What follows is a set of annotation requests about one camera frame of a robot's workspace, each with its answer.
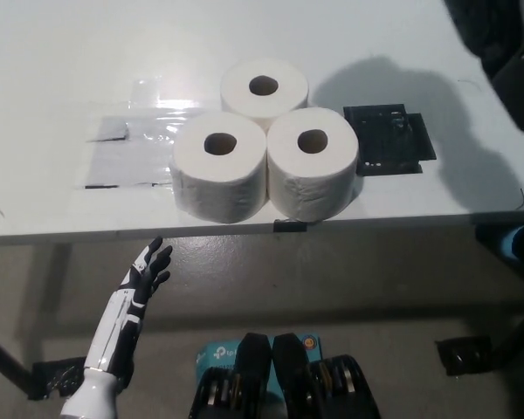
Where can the clear glossy tape patch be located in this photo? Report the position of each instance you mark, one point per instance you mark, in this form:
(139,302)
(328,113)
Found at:
(126,166)

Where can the black tape square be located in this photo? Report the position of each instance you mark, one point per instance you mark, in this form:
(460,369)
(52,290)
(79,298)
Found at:
(384,144)

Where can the black and blue table bracket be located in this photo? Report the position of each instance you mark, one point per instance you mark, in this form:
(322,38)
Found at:
(489,240)

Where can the small black tape strip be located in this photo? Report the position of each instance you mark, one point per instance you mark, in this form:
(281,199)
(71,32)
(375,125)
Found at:
(290,226)

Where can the white toilet paper roll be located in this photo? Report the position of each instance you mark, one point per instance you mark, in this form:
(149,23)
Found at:
(218,187)
(310,183)
(290,91)

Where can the teal router box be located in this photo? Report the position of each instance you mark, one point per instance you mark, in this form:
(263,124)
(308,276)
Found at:
(214,355)

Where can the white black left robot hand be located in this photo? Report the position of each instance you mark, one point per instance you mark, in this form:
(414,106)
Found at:
(131,301)

